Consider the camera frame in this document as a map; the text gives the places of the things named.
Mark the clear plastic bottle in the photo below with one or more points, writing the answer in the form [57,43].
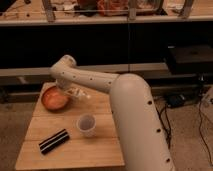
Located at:
[77,93]

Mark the black box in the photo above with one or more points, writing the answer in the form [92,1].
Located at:
[196,59]

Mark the long metal shelf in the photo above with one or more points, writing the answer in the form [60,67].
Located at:
[65,12]

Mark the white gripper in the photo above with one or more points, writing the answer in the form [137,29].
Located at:
[63,84]

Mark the clear plastic cup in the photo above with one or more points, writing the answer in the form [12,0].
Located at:
[86,124]

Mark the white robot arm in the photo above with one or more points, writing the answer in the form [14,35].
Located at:
[142,141]

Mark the wooden table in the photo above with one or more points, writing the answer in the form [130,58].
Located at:
[100,152]

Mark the orange ceramic bowl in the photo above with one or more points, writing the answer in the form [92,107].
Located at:
[53,99]

